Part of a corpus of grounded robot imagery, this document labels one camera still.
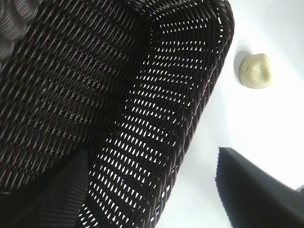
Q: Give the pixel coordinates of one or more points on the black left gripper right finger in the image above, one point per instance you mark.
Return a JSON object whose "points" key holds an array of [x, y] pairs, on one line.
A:
{"points": [[259, 197]]}

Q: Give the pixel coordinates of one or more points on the pale yellow egg yolk pastry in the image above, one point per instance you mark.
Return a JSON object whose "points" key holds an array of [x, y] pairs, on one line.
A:
{"points": [[257, 71]]}

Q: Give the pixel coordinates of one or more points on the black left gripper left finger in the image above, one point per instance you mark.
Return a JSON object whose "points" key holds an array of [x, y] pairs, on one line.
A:
{"points": [[54, 197]]}

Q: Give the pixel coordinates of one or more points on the dark brown wicker basket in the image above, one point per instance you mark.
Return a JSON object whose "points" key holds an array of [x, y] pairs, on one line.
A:
{"points": [[71, 83]]}

